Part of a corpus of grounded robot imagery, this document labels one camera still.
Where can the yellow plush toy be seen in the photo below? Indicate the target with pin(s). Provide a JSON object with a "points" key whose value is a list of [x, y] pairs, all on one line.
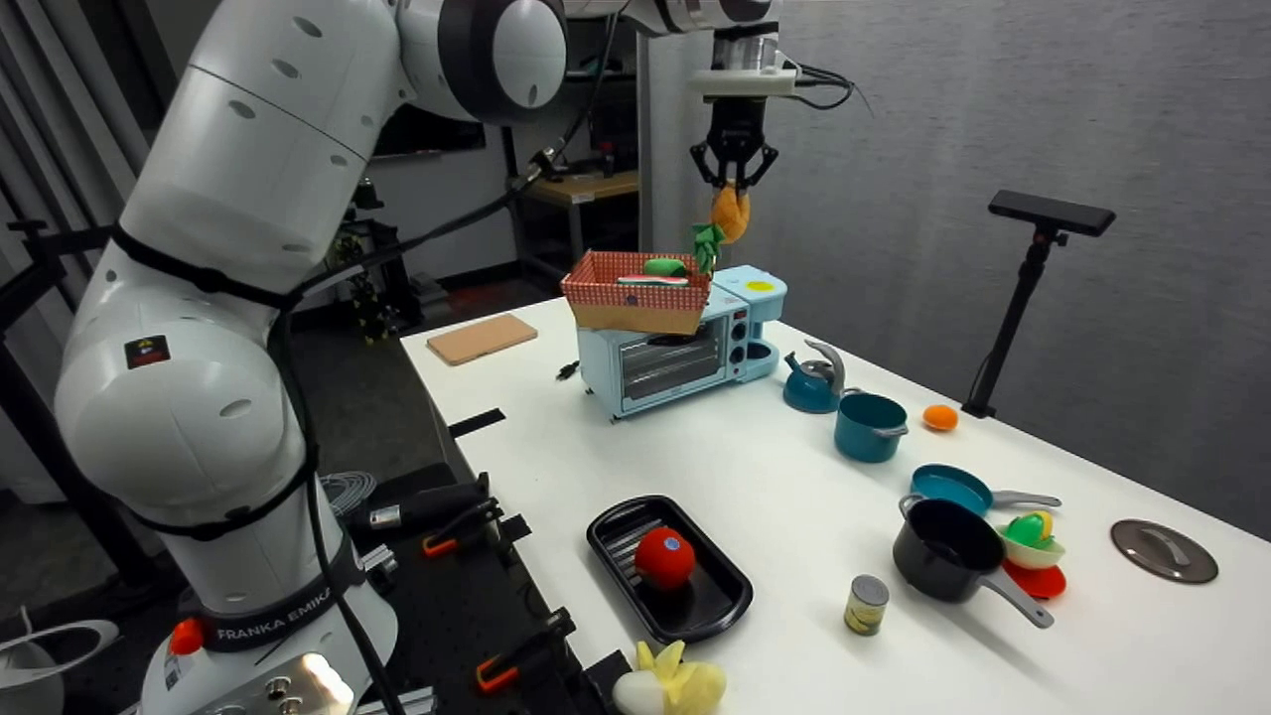
{"points": [[665, 681]]}

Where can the pink cardboard box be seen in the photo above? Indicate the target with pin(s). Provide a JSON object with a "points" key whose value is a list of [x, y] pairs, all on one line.
{"points": [[637, 292]]}

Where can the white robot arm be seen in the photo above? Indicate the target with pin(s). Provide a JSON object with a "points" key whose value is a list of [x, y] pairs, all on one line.
{"points": [[171, 392]]}

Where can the teal toy pot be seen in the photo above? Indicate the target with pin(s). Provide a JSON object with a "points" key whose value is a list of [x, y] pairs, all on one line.
{"points": [[868, 428]]}

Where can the red toy tomato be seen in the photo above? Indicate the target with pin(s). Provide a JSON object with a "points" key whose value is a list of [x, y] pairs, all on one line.
{"points": [[665, 556]]}

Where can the orange black clamp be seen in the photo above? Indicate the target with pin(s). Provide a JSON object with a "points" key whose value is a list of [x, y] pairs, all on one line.
{"points": [[465, 525], [500, 670]]}

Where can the black camera stand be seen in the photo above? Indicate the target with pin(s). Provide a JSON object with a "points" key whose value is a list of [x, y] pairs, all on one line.
{"points": [[1054, 225]]}

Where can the orange black clamp rear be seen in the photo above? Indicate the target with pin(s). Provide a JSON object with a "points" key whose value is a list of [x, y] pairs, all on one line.
{"points": [[465, 525]]}

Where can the tan cutting board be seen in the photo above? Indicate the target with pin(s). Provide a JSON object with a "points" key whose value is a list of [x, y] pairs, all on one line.
{"points": [[453, 346]]}

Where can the blue toy kettle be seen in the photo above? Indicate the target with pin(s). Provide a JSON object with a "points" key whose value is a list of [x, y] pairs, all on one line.
{"points": [[815, 388]]}

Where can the yellow pineapple plushie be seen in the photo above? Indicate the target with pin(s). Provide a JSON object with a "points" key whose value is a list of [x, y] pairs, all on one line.
{"points": [[727, 225]]}

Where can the small orange fruit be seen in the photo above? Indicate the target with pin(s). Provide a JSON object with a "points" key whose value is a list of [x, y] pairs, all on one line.
{"points": [[937, 420]]}

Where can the light blue toy oven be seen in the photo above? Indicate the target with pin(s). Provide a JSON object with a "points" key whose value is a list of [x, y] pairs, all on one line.
{"points": [[645, 370]]}

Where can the orange black clamp front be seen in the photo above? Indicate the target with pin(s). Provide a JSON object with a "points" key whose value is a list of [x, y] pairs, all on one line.
{"points": [[500, 670]]}

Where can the black saucepan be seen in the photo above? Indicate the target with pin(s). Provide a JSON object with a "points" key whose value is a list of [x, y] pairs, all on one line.
{"points": [[952, 555]]}

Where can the green and red toy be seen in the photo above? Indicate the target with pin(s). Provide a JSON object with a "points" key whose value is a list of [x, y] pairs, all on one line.
{"points": [[1035, 555]]}

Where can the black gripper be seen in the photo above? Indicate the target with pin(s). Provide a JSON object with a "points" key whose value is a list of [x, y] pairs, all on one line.
{"points": [[737, 131]]}

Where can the black rectangular tray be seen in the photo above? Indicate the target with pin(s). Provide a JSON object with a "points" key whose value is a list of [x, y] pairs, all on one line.
{"points": [[704, 605]]}

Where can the teal toy frying pan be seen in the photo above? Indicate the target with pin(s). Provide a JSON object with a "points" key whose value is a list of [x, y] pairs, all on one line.
{"points": [[945, 482]]}

